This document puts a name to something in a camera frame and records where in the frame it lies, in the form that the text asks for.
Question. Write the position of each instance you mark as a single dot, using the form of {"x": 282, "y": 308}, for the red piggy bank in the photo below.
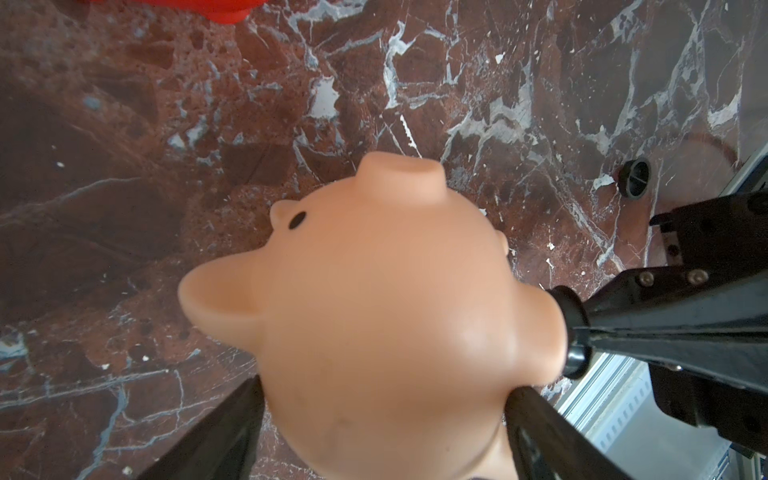
{"x": 219, "y": 11}

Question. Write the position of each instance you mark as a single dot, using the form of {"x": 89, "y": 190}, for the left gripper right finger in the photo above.
{"x": 545, "y": 445}

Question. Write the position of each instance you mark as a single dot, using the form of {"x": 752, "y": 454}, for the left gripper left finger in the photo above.
{"x": 223, "y": 445}

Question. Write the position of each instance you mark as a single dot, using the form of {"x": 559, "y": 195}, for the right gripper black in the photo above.
{"x": 705, "y": 314}

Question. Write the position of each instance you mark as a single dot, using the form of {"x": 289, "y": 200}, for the beige piggy bank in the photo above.
{"x": 387, "y": 325}

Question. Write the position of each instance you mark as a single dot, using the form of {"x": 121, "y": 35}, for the black plug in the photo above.
{"x": 579, "y": 352}
{"x": 634, "y": 177}

